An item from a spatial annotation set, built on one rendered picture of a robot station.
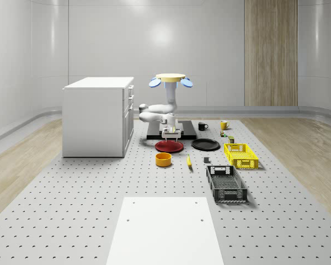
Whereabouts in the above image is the white cabinet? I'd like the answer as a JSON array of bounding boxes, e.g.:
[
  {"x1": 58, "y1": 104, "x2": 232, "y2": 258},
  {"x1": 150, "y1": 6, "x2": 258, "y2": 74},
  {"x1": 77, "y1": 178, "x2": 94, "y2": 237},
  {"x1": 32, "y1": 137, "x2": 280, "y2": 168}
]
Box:
[{"x1": 62, "y1": 76, "x2": 135, "y2": 158}]

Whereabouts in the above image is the drone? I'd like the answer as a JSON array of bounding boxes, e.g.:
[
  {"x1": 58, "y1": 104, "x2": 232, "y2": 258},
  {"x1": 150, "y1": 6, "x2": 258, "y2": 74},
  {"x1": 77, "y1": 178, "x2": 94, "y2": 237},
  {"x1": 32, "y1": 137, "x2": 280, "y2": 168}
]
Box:
[{"x1": 148, "y1": 73, "x2": 194, "y2": 89}]

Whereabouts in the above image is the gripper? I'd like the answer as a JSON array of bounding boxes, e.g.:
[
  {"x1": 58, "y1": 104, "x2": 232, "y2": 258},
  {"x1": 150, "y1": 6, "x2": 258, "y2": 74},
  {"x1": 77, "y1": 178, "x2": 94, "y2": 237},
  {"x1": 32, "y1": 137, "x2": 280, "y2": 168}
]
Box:
[{"x1": 161, "y1": 128, "x2": 182, "y2": 144}]

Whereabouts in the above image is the white board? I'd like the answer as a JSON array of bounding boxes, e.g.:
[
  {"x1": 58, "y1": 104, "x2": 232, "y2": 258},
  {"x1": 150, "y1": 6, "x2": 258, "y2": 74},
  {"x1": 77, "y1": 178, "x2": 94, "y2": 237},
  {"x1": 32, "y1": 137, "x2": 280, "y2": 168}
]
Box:
[{"x1": 106, "y1": 197, "x2": 225, "y2": 265}]

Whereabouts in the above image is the yellow bowl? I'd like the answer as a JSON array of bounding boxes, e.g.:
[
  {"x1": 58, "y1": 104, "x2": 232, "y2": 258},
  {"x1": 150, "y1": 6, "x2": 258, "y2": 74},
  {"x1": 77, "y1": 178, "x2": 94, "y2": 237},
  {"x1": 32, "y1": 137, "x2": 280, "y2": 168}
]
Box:
[{"x1": 155, "y1": 152, "x2": 173, "y2": 167}]

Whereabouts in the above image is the black plate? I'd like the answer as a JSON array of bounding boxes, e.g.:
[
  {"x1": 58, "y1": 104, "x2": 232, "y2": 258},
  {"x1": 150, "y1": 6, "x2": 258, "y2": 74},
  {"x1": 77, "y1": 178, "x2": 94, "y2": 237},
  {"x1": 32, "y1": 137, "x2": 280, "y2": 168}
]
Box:
[{"x1": 191, "y1": 138, "x2": 221, "y2": 151}]

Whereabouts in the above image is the yellow basket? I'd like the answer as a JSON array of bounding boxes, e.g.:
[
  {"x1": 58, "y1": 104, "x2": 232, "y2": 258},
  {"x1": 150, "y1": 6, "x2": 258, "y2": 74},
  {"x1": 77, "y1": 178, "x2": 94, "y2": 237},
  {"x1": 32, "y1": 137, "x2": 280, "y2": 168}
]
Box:
[{"x1": 223, "y1": 143, "x2": 260, "y2": 169}]

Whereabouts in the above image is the dark grey basket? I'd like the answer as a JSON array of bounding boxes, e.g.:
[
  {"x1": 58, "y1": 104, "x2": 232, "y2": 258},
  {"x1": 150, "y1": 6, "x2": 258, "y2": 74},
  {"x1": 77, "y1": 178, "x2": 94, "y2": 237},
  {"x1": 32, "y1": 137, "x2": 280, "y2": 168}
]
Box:
[{"x1": 206, "y1": 165, "x2": 249, "y2": 204}]

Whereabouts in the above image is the red plate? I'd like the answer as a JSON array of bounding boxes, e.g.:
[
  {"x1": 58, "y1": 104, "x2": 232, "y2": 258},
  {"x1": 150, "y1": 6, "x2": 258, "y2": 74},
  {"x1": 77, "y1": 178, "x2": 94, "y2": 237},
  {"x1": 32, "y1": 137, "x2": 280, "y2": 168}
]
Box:
[{"x1": 154, "y1": 139, "x2": 184, "y2": 153}]

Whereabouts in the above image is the black stove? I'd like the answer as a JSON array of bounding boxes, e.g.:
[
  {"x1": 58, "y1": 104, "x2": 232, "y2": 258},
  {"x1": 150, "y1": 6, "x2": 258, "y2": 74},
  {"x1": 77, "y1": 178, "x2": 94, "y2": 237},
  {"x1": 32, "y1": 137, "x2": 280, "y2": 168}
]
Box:
[{"x1": 146, "y1": 119, "x2": 197, "y2": 140}]

